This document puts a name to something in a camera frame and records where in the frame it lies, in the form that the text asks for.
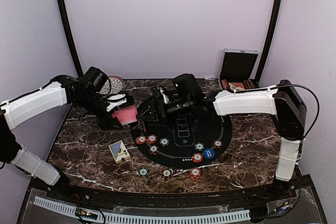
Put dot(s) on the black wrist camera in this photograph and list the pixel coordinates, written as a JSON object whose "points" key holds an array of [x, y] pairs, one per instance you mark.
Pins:
{"points": [[95, 78], [186, 84]]}

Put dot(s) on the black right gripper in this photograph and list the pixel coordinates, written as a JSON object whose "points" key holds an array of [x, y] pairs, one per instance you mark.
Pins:
{"points": [[156, 109]]}

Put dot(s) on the brown poker chip stack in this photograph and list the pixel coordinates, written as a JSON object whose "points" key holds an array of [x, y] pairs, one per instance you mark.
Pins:
{"points": [[167, 172]]}

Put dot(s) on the white slotted cable duct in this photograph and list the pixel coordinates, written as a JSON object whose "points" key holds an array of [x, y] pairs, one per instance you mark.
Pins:
{"points": [[95, 216]]}

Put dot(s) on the red playing card deck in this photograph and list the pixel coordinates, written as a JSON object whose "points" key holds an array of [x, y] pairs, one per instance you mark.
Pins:
{"points": [[126, 115]]}

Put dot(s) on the aluminium poker chip case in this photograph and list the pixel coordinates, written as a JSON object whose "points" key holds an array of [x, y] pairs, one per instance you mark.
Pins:
{"points": [[236, 69]]}

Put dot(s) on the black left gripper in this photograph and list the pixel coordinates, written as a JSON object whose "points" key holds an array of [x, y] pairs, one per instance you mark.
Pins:
{"points": [[111, 120]]}

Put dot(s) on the black front table rail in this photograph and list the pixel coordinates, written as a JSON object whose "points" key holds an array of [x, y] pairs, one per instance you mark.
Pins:
{"points": [[249, 197]]}

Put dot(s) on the green poker chip stack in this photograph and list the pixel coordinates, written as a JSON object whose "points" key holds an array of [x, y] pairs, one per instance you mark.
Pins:
{"points": [[143, 172]]}

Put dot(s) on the floral patterned ceramic bowl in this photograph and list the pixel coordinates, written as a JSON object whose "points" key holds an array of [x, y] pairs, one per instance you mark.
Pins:
{"points": [[113, 85]]}

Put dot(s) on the right black frame post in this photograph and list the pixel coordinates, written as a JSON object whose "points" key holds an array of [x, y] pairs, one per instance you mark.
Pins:
{"points": [[268, 40]]}

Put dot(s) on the red poker chip stack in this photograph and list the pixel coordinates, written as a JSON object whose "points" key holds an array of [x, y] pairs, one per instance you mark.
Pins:
{"points": [[195, 173]]}

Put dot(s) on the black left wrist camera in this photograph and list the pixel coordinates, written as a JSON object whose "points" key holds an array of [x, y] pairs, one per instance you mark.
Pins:
{"points": [[95, 78]]}

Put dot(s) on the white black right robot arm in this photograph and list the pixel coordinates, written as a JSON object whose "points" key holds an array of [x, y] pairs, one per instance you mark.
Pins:
{"points": [[286, 108]]}

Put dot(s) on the left black frame post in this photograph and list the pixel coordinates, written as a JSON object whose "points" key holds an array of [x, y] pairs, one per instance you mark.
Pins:
{"points": [[69, 37]]}

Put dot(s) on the blue small blind button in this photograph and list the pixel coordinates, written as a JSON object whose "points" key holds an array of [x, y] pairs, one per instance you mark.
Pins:
{"points": [[209, 153]]}

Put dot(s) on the black frame post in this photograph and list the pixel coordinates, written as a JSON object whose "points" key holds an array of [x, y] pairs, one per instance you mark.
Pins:
{"points": [[69, 37], [268, 40]]}

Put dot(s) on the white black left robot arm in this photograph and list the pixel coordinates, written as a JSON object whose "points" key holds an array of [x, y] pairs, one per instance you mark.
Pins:
{"points": [[61, 90]]}

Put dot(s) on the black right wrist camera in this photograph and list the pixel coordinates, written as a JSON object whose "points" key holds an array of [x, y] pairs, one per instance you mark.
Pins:
{"points": [[186, 84]]}

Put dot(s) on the round black poker mat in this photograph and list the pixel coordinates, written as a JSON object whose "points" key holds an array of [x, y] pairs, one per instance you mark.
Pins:
{"points": [[190, 122]]}

